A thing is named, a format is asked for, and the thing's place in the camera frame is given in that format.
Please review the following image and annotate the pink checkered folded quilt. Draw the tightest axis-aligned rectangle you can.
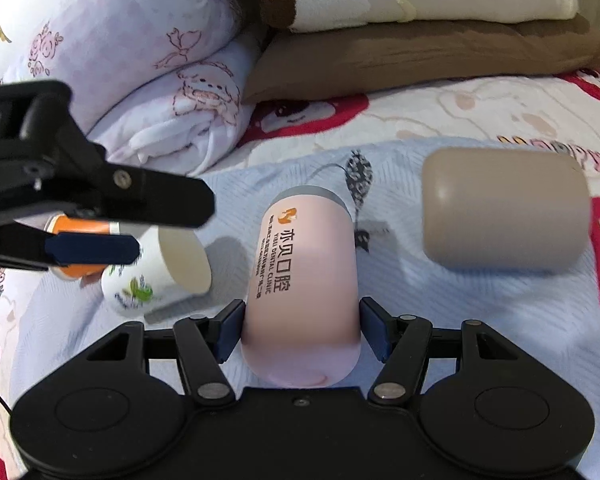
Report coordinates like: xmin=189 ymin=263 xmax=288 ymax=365
xmin=0 ymin=0 xmax=260 ymax=176

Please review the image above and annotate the pink cup grey rim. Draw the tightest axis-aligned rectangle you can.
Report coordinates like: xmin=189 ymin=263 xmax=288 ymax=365
xmin=242 ymin=185 xmax=361 ymax=388

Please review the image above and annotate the orange white cup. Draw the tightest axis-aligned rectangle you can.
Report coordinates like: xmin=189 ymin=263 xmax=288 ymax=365
xmin=44 ymin=214 xmax=120 ymax=282

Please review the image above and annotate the cartoon bear bed sheet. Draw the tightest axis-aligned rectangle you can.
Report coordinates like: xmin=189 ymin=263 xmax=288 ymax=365
xmin=0 ymin=66 xmax=600 ymax=480

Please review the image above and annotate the brown pillow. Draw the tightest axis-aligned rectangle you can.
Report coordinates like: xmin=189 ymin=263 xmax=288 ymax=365
xmin=242 ymin=15 xmax=600 ymax=104

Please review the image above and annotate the white floral paper cup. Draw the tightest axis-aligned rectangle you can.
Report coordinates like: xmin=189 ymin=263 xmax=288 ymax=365
xmin=100 ymin=226 xmax=212 ymax=318

